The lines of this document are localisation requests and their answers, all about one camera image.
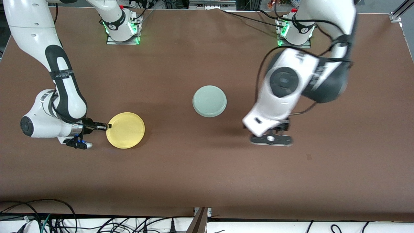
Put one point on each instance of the orange toy figure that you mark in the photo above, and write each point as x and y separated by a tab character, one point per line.
271	4

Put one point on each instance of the pale green round plate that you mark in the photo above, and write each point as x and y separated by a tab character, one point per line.
209	101

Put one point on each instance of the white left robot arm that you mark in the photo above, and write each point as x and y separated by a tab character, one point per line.
326	13

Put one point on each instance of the aluminium frame corner post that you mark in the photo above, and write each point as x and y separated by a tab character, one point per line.
401	11

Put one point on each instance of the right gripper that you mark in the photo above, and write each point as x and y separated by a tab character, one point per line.
88	126

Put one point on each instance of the yellow round plate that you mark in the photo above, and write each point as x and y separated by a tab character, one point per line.
127	131

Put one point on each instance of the grey metal support beam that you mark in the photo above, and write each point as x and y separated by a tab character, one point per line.
198	221

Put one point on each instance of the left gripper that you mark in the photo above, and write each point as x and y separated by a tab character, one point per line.
285	124

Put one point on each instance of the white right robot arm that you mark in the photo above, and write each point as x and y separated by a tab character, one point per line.
32	22

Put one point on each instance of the aluminium frame rail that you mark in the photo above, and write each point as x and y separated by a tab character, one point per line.
212	4

